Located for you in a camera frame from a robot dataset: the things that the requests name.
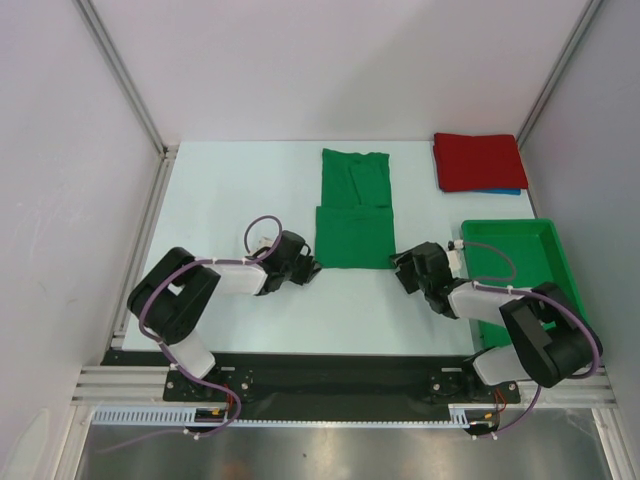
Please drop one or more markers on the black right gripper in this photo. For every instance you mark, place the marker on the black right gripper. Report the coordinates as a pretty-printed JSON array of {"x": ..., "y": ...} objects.
[{"x": 405, "y": 262}]

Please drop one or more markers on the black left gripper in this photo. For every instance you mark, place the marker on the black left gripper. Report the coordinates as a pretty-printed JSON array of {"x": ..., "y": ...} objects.
[{"x": 308, "y": 269}]

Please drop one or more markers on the green t shirt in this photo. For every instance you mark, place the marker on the green t shirt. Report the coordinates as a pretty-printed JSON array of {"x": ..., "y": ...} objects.
[{"x": 355, "y": 218}]

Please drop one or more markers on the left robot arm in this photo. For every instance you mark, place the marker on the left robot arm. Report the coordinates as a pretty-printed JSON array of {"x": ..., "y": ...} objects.
[{"x": 170, "y": 300}]

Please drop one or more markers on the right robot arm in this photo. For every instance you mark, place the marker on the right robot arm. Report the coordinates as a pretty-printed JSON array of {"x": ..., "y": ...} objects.
[{"x": 549, "y": 340}]

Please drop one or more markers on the green plastic bin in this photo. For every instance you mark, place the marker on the green plastic bin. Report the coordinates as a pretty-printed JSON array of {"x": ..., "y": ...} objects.
[{"x": 527, "y": 249}]

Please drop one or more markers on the folded red t shirt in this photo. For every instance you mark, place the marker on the folded red t shirt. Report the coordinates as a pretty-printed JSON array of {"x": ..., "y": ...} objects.
[{"x": 476, "y": 163}]

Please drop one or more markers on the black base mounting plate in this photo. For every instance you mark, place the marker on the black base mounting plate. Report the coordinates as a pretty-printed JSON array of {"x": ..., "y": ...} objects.
[{"x": 341, "y": 388}]

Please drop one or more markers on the folded blue t shirt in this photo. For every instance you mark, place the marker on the folded blue t shirt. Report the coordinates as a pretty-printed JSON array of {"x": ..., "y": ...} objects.
[{"x": 500, "y": 191}]

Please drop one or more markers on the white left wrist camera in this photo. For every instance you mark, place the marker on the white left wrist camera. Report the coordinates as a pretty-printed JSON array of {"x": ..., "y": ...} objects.
[{"x": 263, "y": 243}]

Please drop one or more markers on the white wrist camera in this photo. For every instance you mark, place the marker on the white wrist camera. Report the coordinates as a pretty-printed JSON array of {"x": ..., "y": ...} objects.
[
  {"x": 454, "y": 255},
  {"x": 263, "y": 243}
]

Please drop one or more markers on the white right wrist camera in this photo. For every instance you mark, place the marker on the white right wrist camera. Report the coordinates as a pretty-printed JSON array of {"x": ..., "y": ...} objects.
[{"x": 454, "y": 255}]

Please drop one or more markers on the right aluminium frame post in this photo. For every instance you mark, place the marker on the right aluminium frame post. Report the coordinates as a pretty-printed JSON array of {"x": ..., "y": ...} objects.
[{"x": 579, "y": 32}]

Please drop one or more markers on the aluminium frame post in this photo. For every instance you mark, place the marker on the aluminium frame post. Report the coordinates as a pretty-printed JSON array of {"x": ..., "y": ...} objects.
[
  {"x": 115, "y": 63},
  {"x": 579, "y": 32}
]

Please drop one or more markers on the aluminium left side rail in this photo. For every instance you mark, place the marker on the aluminium left side rail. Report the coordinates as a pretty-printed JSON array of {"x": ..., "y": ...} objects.
[{"x": 143, "y": 239}]

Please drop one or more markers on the aluminium rail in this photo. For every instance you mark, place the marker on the aluminium rail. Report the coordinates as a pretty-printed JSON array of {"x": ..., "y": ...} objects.
[
  {"x": 143, "y": 239},
  {"x": 141, "y": 385}
]

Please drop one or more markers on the aluminium front rail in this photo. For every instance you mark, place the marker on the aluminium front rail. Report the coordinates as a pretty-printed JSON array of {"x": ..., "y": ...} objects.
[{"x": 141, "y": 385}]

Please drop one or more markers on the left aluminium frame post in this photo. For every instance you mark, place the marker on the left aluminium frame post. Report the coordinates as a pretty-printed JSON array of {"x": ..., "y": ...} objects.
[{"x": 115, "y": 63}]

